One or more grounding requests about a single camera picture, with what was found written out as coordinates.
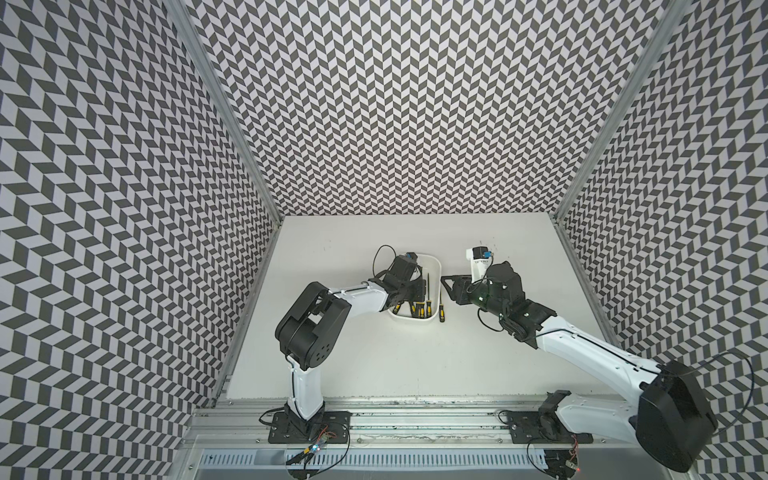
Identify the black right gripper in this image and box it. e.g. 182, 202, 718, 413
439, 274, 506, 318

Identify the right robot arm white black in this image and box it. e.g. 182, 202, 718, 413
441, 261, 718, 473

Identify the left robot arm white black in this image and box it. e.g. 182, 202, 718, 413
275, 252, 426, 427

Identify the white plastic storage box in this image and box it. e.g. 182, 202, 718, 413
385, 252, 442, 324

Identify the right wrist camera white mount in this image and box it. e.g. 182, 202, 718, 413
466, 246, 493, 282

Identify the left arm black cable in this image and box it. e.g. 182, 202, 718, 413
371, 244, 398, 280

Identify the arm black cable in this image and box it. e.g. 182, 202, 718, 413
371, 244, 398, 280
695, 350, 756, 433

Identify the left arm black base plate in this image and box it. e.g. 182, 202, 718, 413
268, 409, 352, 445

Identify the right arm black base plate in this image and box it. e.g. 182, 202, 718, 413
497, 410, 594, 445

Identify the aluminium front rail frame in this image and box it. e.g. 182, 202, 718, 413
168, 396, 674, 479

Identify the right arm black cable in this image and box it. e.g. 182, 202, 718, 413
695, 350, 756, 433

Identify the right corner aluminium post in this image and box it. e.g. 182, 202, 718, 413
552, 1, 692, 224

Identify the corner aluminium post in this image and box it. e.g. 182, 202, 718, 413
552, 1, 692, 224
164, 0, 283, 225

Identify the left corner aluminium post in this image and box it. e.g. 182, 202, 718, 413
164, 0, 283, 225

